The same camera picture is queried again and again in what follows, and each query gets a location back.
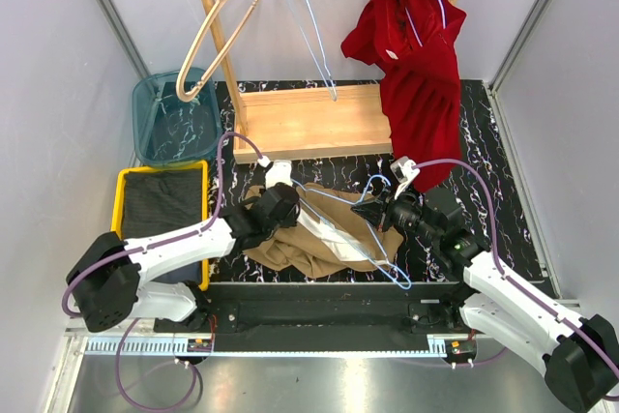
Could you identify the teal plastic basket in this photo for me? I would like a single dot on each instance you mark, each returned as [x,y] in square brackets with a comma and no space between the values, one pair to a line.
[168,131]

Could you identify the blue wire hanger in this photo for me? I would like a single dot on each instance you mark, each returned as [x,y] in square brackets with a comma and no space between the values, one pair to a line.
[346,248]
[303,14]

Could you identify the beige wooden hanger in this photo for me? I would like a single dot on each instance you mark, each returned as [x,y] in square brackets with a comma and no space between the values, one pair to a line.
[212,25]

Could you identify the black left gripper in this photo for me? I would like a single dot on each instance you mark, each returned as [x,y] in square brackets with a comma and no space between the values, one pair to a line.
[290,221]

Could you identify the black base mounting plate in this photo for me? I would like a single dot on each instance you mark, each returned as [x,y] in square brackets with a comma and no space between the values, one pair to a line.
[237,307]

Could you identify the yellow plastic bin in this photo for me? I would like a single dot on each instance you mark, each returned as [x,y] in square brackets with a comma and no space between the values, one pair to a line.
[118,200]

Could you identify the wooden clothes rack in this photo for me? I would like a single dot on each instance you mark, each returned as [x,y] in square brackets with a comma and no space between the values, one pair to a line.
[305,123]

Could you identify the black marble pattern mat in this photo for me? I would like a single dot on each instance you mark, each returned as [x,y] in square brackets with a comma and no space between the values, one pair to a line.
[481,147]

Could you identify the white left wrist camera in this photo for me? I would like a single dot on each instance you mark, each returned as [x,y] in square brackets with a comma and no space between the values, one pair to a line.
[277,172]

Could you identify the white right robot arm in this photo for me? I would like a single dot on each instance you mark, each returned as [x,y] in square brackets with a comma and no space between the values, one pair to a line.
[576,356]

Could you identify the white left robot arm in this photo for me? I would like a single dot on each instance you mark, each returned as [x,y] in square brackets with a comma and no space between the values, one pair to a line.
[118,279]

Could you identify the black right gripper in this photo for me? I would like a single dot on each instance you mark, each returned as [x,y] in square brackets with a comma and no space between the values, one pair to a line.
[375,212]

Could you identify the red skirt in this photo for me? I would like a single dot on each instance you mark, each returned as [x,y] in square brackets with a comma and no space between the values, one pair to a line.
[420,90]

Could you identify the tan garment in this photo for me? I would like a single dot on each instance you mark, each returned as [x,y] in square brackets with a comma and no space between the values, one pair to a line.
[296,247]

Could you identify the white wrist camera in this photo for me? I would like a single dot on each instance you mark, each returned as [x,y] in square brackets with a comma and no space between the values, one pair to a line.
[277,172]
[405,171]

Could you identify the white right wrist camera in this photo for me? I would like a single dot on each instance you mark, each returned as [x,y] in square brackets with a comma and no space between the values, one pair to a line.
[405,171]

